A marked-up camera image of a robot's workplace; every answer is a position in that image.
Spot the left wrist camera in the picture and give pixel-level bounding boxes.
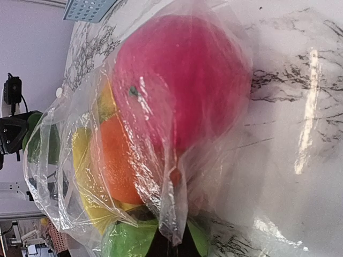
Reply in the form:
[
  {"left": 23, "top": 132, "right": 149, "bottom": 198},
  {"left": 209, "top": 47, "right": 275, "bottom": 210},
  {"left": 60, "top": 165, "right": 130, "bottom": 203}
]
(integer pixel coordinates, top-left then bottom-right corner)
[{"left": 3, "top": 73, "right": 22, "bottom": 105}]

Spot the orange fake orange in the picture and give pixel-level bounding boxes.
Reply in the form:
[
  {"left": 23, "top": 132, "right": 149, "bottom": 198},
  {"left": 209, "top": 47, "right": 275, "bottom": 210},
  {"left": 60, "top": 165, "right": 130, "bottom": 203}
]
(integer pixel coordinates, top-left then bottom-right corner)
[{"left": 90, "top": 114, "right": 143, "bottom": 205}]

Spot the green fake cabbage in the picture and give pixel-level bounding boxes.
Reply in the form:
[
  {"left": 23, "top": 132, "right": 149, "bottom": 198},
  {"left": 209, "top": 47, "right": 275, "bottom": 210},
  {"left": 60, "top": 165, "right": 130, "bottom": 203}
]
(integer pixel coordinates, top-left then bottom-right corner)
[{"left": 22, "top": 112, "right": 60, "bottom": 165}]

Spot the light blue plastic basket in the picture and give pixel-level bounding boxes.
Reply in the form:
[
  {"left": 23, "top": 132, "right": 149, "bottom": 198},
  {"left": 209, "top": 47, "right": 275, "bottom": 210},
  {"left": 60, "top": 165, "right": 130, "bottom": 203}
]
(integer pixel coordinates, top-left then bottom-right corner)
[{"left": 63, "top": 0, "right": 117, "bottom": 23}]

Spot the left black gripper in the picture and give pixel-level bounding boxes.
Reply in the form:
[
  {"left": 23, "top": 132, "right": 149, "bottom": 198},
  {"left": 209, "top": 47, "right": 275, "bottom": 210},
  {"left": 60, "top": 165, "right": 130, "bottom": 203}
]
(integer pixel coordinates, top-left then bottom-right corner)
[{"left": 1, "top": 111, "right": 42, "bottom": 169}]

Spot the green orange fake mango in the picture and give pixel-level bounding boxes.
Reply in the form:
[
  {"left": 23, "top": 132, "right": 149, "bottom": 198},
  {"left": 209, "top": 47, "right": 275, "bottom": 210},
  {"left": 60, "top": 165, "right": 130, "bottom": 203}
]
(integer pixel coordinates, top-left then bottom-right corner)
[{"left": 97, "top": 81, "right": 117, "bottom": 124}]

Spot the yellow fake banana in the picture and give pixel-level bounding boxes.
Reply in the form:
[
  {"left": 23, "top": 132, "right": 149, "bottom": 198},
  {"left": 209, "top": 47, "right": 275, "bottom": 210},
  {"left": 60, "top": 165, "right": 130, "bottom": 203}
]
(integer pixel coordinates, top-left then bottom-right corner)
[{"left": 71, "top": 127, "right": 138, "bottom": 235}]

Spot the clear zip top bag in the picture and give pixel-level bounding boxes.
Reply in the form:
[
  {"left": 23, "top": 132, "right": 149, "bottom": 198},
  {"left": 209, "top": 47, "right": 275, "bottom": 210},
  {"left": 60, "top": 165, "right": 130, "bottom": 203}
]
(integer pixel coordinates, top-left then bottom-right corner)
[{"left": 23, "top": 0, "right": 309, "bottom": 257}]

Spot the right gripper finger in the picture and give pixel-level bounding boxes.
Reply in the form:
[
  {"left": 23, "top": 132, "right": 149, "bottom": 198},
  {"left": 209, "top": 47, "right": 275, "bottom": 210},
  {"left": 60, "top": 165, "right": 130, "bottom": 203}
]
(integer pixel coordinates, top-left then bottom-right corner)
[{"left": 146, "top": 227, "right": 198, "bottom": 257}]

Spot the red fake apple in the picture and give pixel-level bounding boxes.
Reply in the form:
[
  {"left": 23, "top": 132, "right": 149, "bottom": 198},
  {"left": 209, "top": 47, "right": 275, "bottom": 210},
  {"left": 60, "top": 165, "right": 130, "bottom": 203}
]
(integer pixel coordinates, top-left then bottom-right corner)
[{"left": 113, "top": 14, "right": 252, "bottom": 152}]

